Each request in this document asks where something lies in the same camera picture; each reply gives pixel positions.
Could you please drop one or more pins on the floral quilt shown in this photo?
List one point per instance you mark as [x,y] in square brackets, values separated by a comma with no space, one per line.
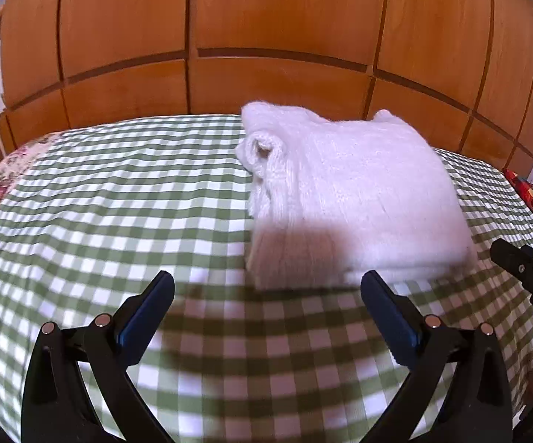
[3,180]

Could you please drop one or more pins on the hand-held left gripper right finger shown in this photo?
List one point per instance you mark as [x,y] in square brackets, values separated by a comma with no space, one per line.
[387,320]

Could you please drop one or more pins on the wooden wardrobe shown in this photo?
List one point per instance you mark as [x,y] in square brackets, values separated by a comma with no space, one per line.
[271,18]

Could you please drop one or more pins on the green checked blanket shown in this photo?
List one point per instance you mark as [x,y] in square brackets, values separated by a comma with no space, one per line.
[109,203]

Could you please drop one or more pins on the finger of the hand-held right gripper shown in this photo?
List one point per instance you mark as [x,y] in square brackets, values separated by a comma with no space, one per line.
[515,263]

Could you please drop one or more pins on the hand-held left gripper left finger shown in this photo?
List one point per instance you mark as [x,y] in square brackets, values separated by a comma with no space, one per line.
[137,327]

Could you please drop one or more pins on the white knitted sweater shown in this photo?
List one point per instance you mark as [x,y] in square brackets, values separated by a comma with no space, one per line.
[363,194]

